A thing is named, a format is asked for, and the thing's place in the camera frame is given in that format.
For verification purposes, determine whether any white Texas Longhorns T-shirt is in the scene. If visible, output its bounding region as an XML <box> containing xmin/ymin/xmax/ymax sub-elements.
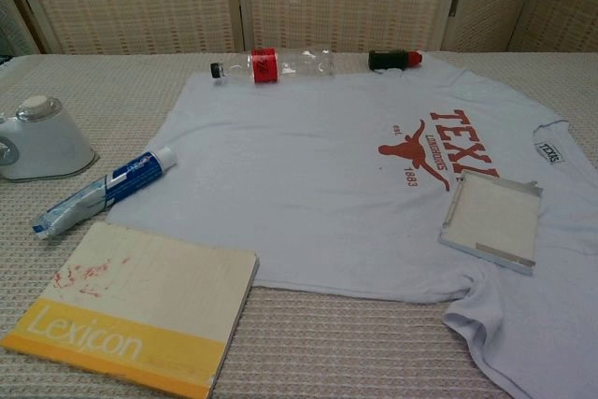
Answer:
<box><xmin>107</xmin><ymin>50</ymin><xmax>598</xmax><ymax>399</ymax></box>

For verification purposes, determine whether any yellow white Lexicon notepad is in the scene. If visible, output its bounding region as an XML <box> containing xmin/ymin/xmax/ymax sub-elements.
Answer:
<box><xmin>0</xmin><ymin>221</ymin><xmax>262</xmax><ymax>399</ymax></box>

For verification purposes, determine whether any black cylinder red cap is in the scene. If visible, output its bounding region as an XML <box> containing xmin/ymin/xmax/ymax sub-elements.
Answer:
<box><xmin>367</xmin><ymin>49</ymin><xmax>425</xmax><ymax>73</ymax></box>

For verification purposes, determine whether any blue white toothpaste tube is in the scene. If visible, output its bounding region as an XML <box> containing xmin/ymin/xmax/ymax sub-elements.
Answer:
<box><xmin>30</xmin><ymin>145</ymin><xmax>179</xmax><ymax>242</ymax></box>

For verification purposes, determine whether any flat square metal tray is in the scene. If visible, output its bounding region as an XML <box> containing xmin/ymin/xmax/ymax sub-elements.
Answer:
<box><xmin>437</xmin><ymin>170</ymin><xmax>546</xmax><ymax>276</ymax></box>

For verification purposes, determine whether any clear bottle red label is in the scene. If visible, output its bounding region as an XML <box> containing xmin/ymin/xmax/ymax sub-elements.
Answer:
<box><xmin>208</xmin><ymin>47</ymin><xmax>338</xmax><ymax>87</ymax></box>

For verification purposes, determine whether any white electric iron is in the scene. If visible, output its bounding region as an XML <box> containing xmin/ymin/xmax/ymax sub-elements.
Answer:
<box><xmin>0</xmin><ymin>94</ymin><xmax>100</xmax><ymax>182</ymax></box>

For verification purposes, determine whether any beige woven tablecloth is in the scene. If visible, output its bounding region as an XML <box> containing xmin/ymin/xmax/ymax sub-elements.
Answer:
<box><xmin>0</xmin><ymin>50</ymin><xmax>598</xmax><ymax>399</ymax></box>

